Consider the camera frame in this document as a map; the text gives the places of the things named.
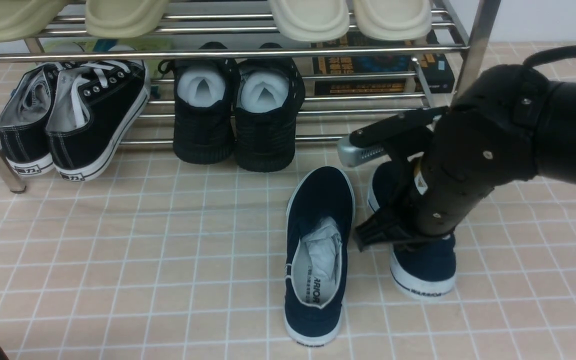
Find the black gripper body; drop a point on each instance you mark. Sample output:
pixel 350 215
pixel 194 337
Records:
pixel 445 163

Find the navy slip-on shoe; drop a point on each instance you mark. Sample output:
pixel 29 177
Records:
pixel 423 271
pixel 319 219

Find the black knit shoe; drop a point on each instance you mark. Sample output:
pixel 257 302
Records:
pixel 203 103
pixel 269 97

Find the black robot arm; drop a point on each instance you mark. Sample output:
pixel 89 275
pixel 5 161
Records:
pixel 515 122

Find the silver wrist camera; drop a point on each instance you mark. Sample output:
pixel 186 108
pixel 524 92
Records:
pixel 352 156

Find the cream slipper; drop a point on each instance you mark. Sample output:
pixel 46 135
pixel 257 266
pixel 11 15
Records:
pixel 393 20
pixel 311 21

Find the black canvas sneaker with laces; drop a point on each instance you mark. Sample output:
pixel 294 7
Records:
pixel 95 105

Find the black knit shoe right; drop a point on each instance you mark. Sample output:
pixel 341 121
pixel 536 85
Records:
pixel 269 97

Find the steel shoe rack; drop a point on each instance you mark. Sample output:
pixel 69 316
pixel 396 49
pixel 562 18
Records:
pixel 471 47

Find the black box behind rack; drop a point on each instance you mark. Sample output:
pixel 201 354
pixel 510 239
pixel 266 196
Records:
pixel 436 68

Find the black canvas sneaker outer left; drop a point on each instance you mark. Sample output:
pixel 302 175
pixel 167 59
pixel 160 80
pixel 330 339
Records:
pixel 24 117

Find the black knit shoe left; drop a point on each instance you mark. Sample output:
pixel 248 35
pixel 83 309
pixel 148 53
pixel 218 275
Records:
pixel 203 103

